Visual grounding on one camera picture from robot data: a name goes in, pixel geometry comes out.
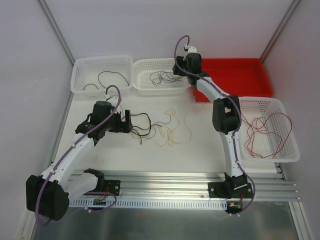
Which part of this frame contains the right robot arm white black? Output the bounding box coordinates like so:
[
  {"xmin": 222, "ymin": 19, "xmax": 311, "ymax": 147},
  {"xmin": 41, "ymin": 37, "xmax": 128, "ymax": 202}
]
[{"xmin": 172, "ymin": 53, "xmax": 248, "ymax": 199}]

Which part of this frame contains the red cable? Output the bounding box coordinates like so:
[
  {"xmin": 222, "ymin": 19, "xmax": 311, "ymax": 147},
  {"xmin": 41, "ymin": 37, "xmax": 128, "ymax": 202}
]
[
  {"xmin": 241, "ymin": 112, "xmax": 293, "ymax": 160},
  {"xmin": 244, "ymin": 117, "xmax": 270, "ymax": 158}
]

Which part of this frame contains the aluminium corner post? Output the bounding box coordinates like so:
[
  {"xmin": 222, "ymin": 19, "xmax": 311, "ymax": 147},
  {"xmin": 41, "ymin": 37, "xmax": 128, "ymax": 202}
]
[
  {"xmin": 37, "ymin": 0, "xmax": 75, "ymax": 66},
  {"xmin": 260, "ymin": 0, "xmax": 302, "ymax": 63}
]

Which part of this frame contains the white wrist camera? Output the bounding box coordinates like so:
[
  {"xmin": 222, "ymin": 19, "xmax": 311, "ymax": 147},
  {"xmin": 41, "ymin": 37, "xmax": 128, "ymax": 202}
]
[
  {"xmin": 104, "ymin": 94, "xmax": 119, "ymax": 106},
  {"xmin": 183, "ymin": 44, "xmax": 198, "ymax": 61}
]

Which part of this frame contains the white basket on right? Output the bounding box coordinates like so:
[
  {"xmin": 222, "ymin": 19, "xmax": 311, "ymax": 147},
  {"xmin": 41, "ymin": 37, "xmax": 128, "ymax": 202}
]
[{"xmin": 239, "ymin": 96, "xmax": 300, "ymax": 163}]

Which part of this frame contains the aluminium mounting rail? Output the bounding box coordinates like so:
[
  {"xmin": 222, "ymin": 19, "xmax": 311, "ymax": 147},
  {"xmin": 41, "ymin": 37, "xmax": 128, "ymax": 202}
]
[{"xmin": 104, "ymin": 170, "xmax": 301, "ymax": 202}]

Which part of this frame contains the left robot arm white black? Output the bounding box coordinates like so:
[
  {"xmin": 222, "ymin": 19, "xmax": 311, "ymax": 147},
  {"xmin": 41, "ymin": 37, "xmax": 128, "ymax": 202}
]
[{"xmin": 25, "ymin": 97, "xmax": 133, "ymax": 221}]

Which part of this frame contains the dark grey cable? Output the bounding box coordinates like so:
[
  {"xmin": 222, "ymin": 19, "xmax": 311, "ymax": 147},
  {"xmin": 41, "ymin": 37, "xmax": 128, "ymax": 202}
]
[
  {"xmin": 158, "ymin": 69, "xmax": 183, "ymax": 85},
  {"xmin": 149, "ymin": 70, "xmax": 185, "ymax": 87}
]

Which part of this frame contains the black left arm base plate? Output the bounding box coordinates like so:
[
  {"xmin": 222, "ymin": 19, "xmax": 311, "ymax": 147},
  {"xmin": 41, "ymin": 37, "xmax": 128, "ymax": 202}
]
[{"xmin": 85, "ymin": 179, "xmax": 121, "ymax": 196}]

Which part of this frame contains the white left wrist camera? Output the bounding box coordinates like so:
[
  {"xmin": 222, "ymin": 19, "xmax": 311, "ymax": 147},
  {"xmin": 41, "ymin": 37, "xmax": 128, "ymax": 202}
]
[{"xmin": 104, "ymin": 94, "xmax": 119, "ymax": 106}]

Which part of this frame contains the thick black cable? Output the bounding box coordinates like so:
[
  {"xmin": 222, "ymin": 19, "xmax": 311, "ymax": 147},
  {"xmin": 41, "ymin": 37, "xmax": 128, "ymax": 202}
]
[{"xmin": 83, "ymin": 70, "xmax": 131, "ymax": 92}]

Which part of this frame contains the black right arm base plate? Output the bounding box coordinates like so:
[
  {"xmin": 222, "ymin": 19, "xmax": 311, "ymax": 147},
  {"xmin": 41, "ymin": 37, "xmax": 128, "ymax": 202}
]
[{"xmin": 207, "ymin": 182, "xmax": 253, "ymax": 199}]

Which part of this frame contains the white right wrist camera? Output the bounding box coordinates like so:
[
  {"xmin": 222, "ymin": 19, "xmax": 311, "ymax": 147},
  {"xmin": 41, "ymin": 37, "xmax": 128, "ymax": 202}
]
[{"xmin": 183, "ymin": 44, "xmax": 198, "ymax": 61}]

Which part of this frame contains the translucent white square-hole basket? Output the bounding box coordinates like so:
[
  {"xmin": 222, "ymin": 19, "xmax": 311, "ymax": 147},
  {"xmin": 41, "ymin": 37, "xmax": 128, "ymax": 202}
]
[{"xmin": 70, "ymin": 55, "xmax": 134, "ymax": 97}]

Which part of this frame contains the aluminium corner post left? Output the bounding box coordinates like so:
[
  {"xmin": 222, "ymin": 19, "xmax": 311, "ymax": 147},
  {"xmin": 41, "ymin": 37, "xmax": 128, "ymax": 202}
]
[{"xmin": 37, "ymin": 0, "xmax": 75, "ymax": 66}]

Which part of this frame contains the bundle of coloured cables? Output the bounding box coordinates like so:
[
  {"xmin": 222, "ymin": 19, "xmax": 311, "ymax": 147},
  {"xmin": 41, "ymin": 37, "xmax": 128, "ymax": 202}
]
[{"xmin": 129, "ymin": 104, "xmax": 205, "ymax": 148}]

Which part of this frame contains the aluminium corner post right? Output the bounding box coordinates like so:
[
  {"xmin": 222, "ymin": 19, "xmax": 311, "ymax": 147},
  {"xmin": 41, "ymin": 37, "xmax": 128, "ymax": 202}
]
[{"xmin": 260, "ymin": 0, "xmax": 302, "ymax": 63}]

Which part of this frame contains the white slotted cable duct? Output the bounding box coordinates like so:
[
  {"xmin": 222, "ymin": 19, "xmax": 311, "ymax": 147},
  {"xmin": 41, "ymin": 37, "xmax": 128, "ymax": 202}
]
[{"xmin": 69, "ymin": 197, "xmax": 227, "ymax": 211}]

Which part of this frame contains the red plastic tray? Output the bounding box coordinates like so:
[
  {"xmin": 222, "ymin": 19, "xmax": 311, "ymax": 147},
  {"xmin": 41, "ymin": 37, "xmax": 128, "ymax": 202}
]
[{"xmin": 201, "ymin": 58, "xmax": 273, "ymax": 97}]

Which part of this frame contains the white round-hole basket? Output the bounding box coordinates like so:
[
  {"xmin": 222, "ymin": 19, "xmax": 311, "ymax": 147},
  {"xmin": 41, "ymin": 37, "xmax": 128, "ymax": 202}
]
[{"xmin": 133, "ymin": 58, "xmax": 190, "ymax": 96}]

